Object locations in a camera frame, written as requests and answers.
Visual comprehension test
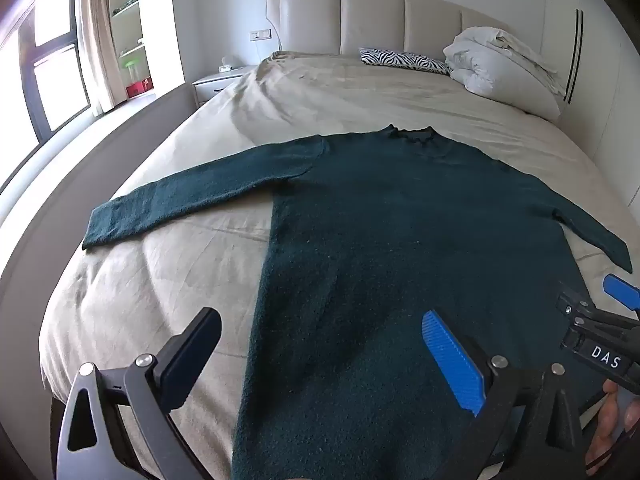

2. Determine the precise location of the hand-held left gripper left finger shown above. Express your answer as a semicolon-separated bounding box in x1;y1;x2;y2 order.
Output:
55;306;223;480

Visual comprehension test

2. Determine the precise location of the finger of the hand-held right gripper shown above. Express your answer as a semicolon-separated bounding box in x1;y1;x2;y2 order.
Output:
556;281;640;334
602;274;640;311

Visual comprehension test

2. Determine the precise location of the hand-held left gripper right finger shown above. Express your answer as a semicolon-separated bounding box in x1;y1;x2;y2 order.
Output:
421;309;587;480

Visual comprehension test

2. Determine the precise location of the dark green sweater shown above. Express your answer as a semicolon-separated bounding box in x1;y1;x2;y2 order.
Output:
81;125;632;480

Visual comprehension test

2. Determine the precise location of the person's right hand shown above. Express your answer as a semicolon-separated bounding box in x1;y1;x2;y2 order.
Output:
585;381;640;480

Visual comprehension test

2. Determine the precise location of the white wardrobe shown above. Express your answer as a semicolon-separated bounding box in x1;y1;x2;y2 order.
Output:
540;0;640;206

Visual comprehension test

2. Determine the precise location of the white crumpled duvet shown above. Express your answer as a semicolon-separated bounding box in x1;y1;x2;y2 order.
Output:
443;26;562;122

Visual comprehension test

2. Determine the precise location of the cream folded sheet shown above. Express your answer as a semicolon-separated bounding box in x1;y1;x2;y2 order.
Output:
492;29;558;93

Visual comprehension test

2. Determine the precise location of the white nightstand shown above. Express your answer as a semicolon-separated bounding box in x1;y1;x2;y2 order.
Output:
192;65;258;107

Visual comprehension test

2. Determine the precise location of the zebra print pillow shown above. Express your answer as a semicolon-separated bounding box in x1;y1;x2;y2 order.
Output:
358;48;451;75

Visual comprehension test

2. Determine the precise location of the black framed window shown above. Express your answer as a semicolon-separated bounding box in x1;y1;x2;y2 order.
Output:
0;0;93;171

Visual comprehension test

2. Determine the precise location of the beige curtain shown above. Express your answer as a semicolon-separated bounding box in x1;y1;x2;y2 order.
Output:
77;0;126;113

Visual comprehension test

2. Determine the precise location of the cream padded headboard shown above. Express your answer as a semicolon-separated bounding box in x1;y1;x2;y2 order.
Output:
265;0;511;58

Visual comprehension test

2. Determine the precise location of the pale bed frame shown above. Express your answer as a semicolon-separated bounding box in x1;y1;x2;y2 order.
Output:
0;81;197;411

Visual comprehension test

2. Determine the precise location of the black wardrobe handle strip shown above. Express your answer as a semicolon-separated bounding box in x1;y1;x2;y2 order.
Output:
564;9;581;103
570;10;585;103

